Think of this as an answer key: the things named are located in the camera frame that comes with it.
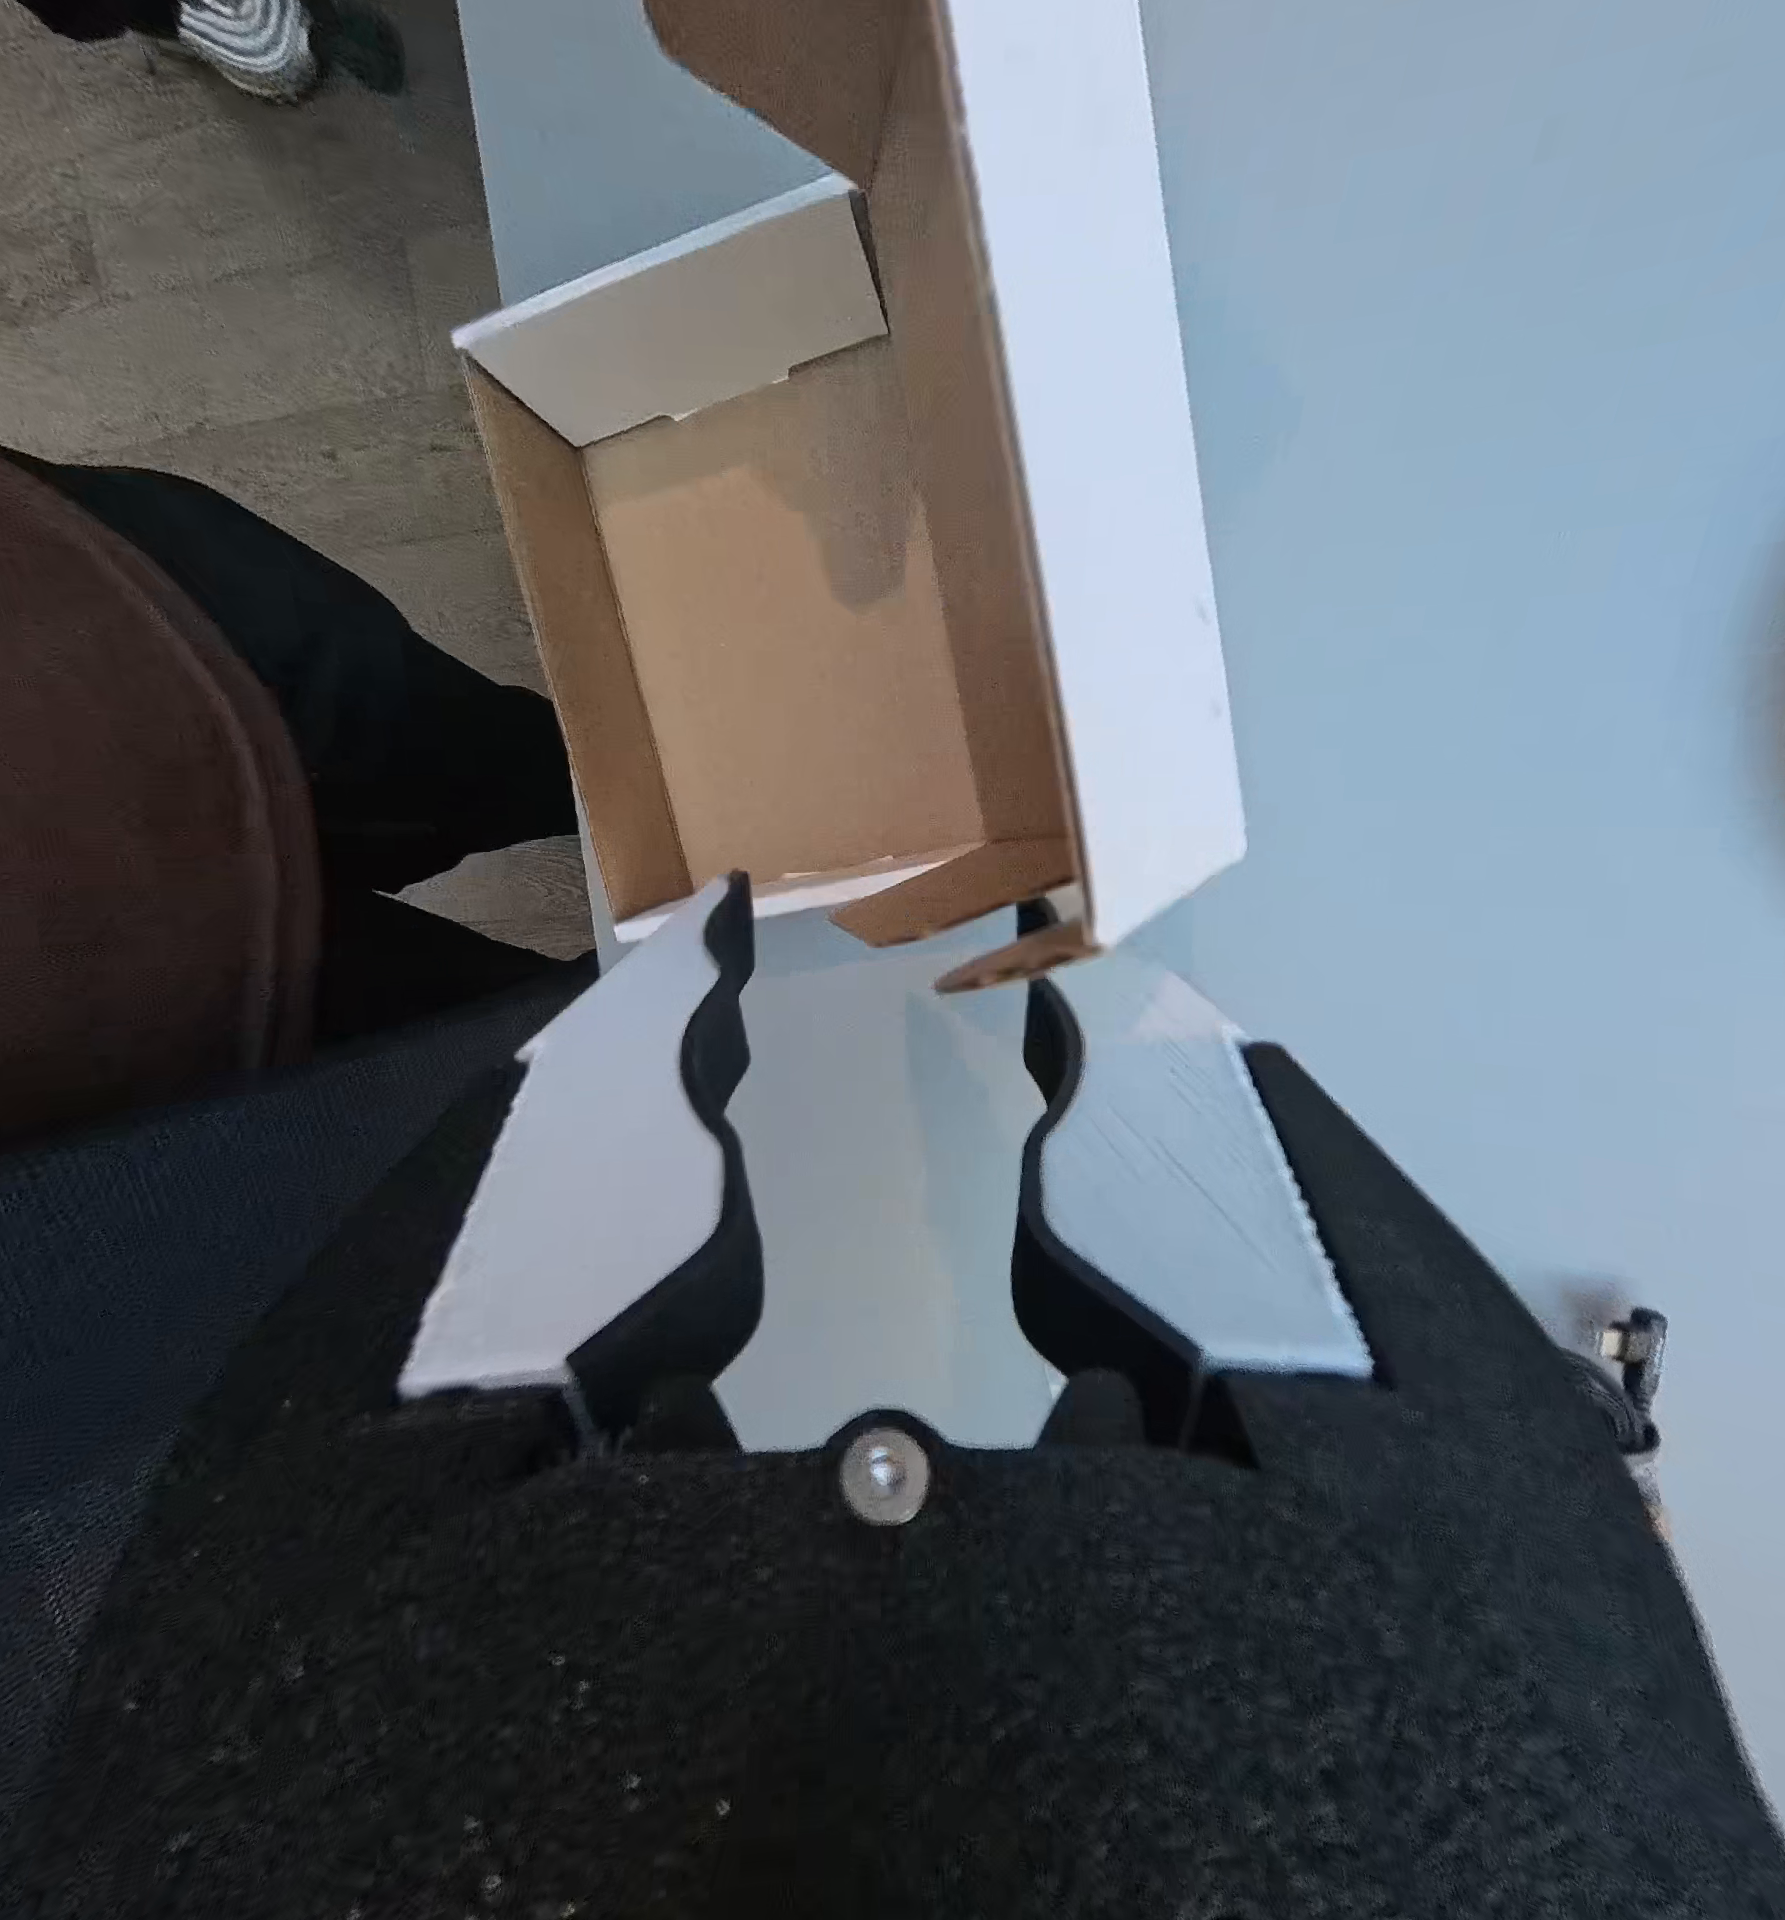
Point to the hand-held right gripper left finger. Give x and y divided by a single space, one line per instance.
593 1200

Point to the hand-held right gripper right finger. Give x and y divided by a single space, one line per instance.
1192 1200

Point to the small white cardboard box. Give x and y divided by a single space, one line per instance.
771 629

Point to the grey desk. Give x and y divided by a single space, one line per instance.
1508 600

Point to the person's dark trousered leg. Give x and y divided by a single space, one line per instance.
383 720

